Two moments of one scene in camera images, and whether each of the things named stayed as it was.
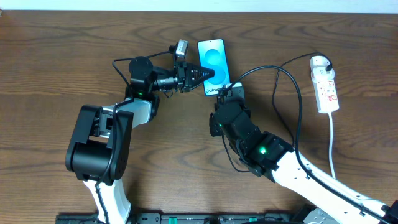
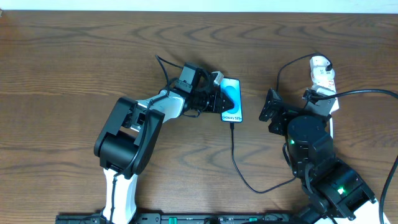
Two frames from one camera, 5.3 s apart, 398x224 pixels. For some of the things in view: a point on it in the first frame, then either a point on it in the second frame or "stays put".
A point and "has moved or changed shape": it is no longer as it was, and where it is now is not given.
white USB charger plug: (318, 69) stays put
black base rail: (190, 218) stays put
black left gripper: (181, 78) to (214, 101)
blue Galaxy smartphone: (212, 54) has moved or changed shape
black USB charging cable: (275, 103) has moved or changed shape
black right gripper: (230, 94) to (280, 115)
